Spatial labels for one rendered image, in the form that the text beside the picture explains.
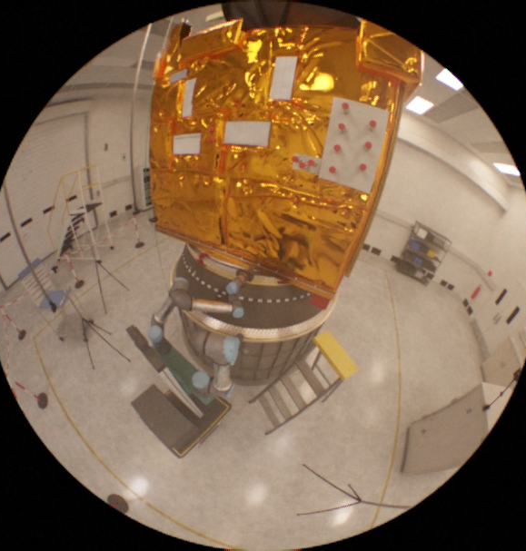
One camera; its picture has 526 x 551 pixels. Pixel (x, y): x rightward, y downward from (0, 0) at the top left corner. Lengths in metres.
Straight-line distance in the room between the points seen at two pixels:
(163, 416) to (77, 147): 8.16
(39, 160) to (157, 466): 8.31
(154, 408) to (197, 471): 1.11
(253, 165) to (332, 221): 0.59
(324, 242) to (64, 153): 8.19
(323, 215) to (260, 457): 2.62
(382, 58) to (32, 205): 8.37
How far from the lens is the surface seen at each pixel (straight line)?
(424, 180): 7.14
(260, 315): 1.69
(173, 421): 1.89
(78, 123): 8.53
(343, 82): 1.22
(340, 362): 1.43
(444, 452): 3.06
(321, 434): 2.87
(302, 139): 1.17
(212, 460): 2.67
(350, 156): 1.07
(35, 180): 8.12
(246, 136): 1.31
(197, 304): 1.20
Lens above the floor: 2.64
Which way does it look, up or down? 37 degrees down
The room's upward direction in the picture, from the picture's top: 9 degrees clockwise
